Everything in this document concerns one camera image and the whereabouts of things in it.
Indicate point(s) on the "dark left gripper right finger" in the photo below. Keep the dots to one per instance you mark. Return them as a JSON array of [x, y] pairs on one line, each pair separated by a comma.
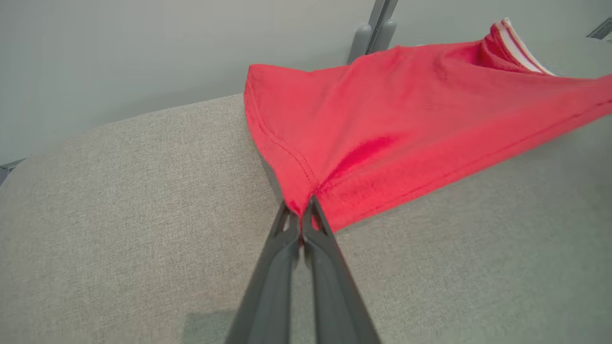
[[334, 310]]

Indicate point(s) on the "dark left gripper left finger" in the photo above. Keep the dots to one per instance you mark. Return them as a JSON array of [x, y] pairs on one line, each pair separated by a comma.
[[267, 306]]

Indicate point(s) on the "red white basketball jersey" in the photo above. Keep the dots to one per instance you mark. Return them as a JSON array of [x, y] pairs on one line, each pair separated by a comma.
[[406, 110]]

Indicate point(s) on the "grey fabric upholstered bench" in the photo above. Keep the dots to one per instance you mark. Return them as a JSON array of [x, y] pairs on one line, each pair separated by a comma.
[[119, 215]]

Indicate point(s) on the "grey rounded post foot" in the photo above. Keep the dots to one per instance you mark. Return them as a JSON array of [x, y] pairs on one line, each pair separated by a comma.
[[387, 33], [359, 43]]

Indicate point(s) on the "grey panel base rail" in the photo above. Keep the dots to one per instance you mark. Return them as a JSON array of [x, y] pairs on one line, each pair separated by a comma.
[[12, 165], [602, 29]]

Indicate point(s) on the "grey metal partition post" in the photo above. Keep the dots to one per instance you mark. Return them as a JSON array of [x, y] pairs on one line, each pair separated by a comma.
[[382, 9]]

